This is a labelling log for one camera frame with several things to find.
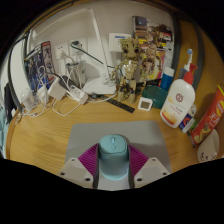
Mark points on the small white blue tube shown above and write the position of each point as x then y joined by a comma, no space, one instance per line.
186,121

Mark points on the blue robot model kit box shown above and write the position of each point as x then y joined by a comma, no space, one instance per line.
38,66

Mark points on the brown tree figure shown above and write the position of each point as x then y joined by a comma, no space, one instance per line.
128,70

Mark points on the black ruler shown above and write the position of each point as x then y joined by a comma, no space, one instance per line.
121,105

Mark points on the clear dome-lidded plastic cup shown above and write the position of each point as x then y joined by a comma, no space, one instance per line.
27,98

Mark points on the grey metal cup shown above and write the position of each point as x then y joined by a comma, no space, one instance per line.
76,75

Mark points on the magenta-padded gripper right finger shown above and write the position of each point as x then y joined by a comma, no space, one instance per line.
153,171

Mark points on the black bag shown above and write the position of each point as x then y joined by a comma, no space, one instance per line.
9,98

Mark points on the green round container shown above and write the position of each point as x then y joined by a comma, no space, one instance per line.
156,96

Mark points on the white power strip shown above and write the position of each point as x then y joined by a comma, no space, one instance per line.
77,94

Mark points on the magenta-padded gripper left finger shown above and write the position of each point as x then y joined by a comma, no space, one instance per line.
71,171

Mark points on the white wall socket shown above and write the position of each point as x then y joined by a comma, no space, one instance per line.
83,46
61,51

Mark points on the grey metal shelf frame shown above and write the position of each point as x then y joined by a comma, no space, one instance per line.
176,43

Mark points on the white mug with face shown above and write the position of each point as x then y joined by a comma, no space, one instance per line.
208,148

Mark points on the small brown figure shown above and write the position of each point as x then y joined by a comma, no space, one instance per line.
150,63

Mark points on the white multiport charger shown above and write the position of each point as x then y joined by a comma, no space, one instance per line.
42,94

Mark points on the teal quilt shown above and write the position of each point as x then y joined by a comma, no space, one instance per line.
2,133

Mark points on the white blue-printed box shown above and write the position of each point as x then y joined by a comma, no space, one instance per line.
119,41

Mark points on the white charger block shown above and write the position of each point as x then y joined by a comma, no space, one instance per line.
57,89

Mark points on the white red-pump lotion bottle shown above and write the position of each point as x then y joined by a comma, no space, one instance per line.
176,103

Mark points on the grey mouse pad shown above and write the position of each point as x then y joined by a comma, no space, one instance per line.
86,136

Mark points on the small white square clock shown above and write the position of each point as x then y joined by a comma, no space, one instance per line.
145,104

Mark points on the colourful printed box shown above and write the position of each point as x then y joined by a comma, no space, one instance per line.
156,31

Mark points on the light blue computer mouse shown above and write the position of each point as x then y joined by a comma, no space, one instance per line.
113,160

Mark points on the black power adapter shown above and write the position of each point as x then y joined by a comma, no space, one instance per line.
68,81

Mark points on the red yellow-lidded snack canister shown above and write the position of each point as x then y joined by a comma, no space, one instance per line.
210,120

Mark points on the white desk lamp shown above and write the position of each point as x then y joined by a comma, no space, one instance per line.
100,87

